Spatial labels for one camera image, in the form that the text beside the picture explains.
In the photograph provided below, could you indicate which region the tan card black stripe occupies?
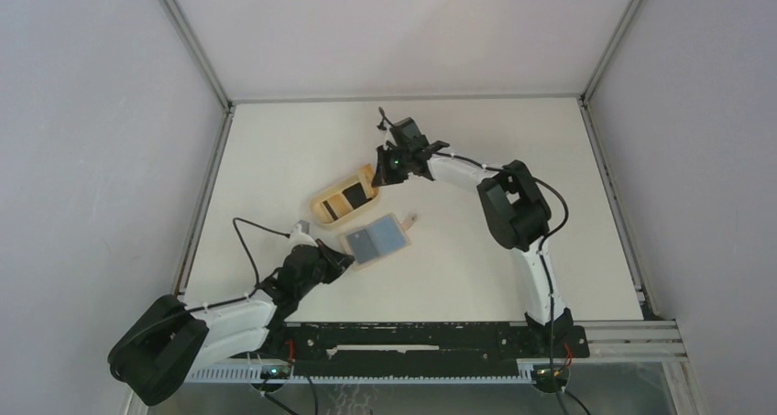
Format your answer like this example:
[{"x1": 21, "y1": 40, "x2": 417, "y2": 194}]
[{"x1": 322, "y1": 197, "x2": 341, "y2": 223}]

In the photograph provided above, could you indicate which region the beige oval tray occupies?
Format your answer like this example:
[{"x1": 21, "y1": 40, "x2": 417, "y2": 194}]
[{"x1": 309, "y1": 164, "x2": 380, "y2": 230}]

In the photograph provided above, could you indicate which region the black card in tray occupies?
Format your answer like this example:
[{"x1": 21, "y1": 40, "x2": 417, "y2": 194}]
[{"x1": 342, "y1": 182, "x2": 373, "y2": 211}]

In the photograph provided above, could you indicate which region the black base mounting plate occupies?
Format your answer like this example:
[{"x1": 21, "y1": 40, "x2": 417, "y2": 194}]
[{"x1": 258, "y1": 322, "x2": 591, "y2": 379}]

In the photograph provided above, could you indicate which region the right black camera cable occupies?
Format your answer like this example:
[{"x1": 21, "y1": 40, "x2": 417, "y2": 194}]
[{"x1": 377, "y1": 107, "x2": 572, "y2": 415}]

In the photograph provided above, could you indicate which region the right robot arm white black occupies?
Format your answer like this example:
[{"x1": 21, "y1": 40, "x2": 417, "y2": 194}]
[{"x1": 371, "y1": 116, "x2": 574, "y2": 356}]

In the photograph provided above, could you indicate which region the left black camera cable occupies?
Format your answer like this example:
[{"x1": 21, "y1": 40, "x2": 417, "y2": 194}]
[{"x1": 109, "y1": 217, "x2": 292, "y2": 383}]

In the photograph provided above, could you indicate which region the white slotted cable duct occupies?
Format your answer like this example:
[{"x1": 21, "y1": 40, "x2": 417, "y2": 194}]
[{"x1": 183, "y1": 363, "x2": 548, "y2": 385}]

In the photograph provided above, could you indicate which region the aluminium frame rail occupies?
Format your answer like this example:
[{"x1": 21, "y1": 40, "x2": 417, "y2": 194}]
[{"x1": 133, "y1": 321, "x2": 687, "y2": 365}]

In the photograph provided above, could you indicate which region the black camera cable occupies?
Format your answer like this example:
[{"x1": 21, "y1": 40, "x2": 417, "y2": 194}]
[
  {"x1": 377, "y1": 107, "x2": 572, "y2": 415},
  {"x1": 109, "y1": 217, "x2": 292, "y2": 383}
]

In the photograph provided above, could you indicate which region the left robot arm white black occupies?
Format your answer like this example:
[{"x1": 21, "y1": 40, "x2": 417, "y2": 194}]
[{"x1": 107, "y1": 239, "x2": 356, "y2": 406}]

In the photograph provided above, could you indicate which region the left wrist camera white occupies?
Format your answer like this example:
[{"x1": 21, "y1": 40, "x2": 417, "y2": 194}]
[{"x1": 289, "y1": 220, "x2": 317, "y2": 247}]

